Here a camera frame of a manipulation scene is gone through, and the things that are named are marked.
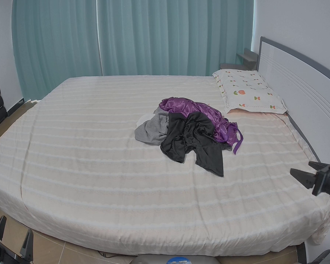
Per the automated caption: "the blue-green curtain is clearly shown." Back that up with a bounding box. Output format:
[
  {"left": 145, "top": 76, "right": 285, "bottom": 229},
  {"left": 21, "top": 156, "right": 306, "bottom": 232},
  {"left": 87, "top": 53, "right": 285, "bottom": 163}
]
[
  {"left": 12, "top": 0, "right": 103, "bottom": 101},
  {"left": 97, "top": 0, "right": 256, "bottom": 78}
]

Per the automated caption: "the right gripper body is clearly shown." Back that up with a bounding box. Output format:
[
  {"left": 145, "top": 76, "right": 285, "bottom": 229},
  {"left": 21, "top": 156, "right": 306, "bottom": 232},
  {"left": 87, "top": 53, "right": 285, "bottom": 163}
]
[{"left": 312, "top": 163, "right": 330, "bottom": 197}]

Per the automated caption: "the white garment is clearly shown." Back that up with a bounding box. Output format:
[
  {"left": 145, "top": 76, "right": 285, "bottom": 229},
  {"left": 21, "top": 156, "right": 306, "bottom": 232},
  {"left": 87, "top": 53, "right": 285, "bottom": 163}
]
[{"left": 137, "top": 114, "right": 154, "bottom": 127}]

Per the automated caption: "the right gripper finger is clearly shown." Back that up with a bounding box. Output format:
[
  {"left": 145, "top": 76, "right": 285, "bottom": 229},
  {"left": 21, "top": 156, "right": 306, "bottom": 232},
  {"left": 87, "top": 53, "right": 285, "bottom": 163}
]
[
  {"left": 290, "top": 168, "right": 317, "bottom": 190},
  {"left": 309, "top": 161, "right": 330, "bottom": 172}
]

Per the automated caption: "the white printed pillow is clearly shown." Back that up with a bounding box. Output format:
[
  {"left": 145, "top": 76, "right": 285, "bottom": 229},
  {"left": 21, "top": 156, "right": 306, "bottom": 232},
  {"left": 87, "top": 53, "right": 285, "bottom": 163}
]
[{"left": 212, "top": 69, "right": 289, "bottom": 114}]

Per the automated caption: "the black T-shirt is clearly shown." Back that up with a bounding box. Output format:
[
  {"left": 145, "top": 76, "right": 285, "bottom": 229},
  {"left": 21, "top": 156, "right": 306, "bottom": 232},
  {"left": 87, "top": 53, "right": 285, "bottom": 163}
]
[{"left": 160, "top": 112, "right": 224, "bottom": 177}]

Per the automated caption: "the purple satin garment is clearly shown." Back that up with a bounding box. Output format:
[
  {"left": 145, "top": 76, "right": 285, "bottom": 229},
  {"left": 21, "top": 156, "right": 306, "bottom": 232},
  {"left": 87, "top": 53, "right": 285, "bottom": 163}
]
[{"left": 159, "top": 97, "right": 244, "bottom": 155}]

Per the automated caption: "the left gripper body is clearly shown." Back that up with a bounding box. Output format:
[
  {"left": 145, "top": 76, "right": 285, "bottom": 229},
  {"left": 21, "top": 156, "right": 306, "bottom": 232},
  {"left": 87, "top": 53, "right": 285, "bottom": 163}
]
[{"left": 0, "top": 234, "right": 33, "bottom": 264}]

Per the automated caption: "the grey bedside table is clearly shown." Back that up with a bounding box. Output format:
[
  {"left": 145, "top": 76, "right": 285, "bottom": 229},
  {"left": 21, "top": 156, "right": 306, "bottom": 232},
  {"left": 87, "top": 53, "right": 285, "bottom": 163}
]
[{"left": 219, "top": 48, "right": 259, "bottom": 71}]

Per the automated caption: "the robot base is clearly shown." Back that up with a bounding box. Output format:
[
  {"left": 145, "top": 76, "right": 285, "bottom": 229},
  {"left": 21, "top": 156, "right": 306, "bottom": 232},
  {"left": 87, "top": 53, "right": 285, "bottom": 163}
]
[{"left": 137, "top": 255, "right": 218, "bottom": 264}]

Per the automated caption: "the grey knit garment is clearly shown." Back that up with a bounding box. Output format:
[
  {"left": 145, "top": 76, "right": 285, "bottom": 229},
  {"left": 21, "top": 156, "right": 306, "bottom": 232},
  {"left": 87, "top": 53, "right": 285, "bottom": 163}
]
[{"left": 134, "top": 107, "right": 171, "bottom": 144}]

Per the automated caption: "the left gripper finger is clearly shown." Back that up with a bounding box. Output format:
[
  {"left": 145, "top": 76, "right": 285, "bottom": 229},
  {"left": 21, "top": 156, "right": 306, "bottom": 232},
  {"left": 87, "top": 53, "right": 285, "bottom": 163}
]
[
  {"left": 0, "top": 216, "right": 7, "bottom": 241},
  {"left": 19, "top": 228, "right": 34, "bottom": 261}
]

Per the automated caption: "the bed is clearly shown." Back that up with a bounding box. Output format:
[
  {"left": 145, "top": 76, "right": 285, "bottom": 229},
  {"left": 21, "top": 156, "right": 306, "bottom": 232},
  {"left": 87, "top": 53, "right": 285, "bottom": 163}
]
[{"left": 0, "top": 36, "right": 330, "bottom": 264}]

